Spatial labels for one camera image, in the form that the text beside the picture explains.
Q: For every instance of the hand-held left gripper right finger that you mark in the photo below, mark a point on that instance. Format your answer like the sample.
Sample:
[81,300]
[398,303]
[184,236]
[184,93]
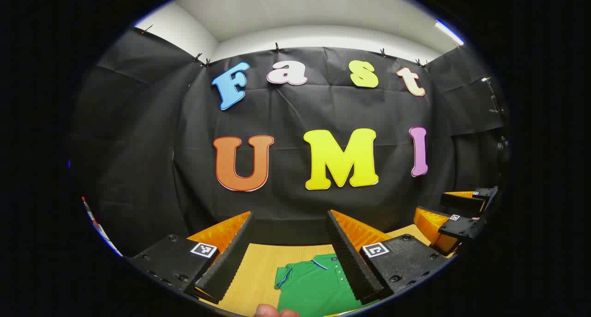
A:
[351,261]

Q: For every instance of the ceiling light panel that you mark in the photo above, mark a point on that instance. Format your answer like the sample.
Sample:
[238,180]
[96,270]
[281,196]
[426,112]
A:
[450,33]

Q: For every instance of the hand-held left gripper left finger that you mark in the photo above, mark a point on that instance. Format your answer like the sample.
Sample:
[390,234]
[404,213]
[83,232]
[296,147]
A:
[228,261]

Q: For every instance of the black backdrop cloth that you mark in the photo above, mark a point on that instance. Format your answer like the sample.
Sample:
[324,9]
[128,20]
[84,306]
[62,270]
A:
[295,109]

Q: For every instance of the dark metal stand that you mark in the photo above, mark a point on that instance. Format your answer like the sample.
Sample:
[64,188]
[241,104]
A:
[494,97]

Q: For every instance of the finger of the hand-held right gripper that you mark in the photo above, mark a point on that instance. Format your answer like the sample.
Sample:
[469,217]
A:
[461,202]
[461,227]

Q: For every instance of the row of black cloth clips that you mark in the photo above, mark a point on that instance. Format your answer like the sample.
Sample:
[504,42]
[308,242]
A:
[277,47]

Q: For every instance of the green T-shirt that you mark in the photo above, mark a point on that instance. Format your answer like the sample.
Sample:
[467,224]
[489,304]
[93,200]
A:
[314,289]

